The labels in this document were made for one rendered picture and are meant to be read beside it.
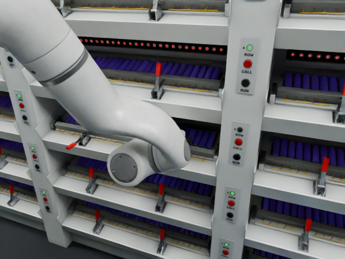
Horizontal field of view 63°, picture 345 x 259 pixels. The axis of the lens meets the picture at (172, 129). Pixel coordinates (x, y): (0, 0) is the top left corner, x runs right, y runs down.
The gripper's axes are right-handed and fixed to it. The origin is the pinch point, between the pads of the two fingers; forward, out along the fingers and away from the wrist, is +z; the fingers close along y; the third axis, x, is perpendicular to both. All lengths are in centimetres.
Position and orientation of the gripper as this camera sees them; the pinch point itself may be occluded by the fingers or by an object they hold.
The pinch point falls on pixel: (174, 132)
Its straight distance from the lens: 84.7
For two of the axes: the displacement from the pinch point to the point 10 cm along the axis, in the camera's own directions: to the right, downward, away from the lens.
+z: 3.2, -2.1, 9.2
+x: -0.7, 9.7, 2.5
